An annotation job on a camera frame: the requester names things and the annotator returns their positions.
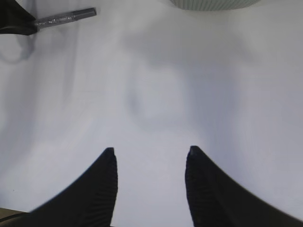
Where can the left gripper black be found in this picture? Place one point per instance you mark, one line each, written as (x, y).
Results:
(14, 19)

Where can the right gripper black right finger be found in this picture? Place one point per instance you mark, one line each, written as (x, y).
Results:
(216, 200)

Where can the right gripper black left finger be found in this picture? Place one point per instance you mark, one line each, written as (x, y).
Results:
(88, 202)

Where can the silver glitter marker pen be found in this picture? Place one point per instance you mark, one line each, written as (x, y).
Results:
(64, 18)

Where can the green plastic woven basket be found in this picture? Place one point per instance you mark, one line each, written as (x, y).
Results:
(212, 5)

